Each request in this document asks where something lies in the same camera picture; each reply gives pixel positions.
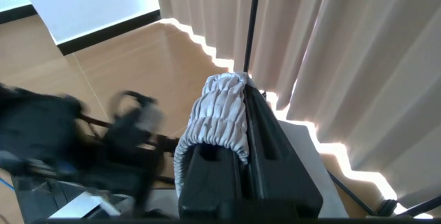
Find pale grey shorts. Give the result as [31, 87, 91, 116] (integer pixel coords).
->
[173, 72, 349, 218]

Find black clothes rack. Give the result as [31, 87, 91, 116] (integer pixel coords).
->
[243, 0, 441, 218]

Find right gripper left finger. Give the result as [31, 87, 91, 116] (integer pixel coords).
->
[178, 143, 255, 218]

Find beige curtain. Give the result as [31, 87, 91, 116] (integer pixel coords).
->
[153, 0, 441, 215]

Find blue cable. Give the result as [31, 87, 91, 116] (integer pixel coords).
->
[0, 177, 15, 192]

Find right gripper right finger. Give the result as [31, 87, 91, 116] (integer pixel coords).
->
[243, 84, 324, 218]

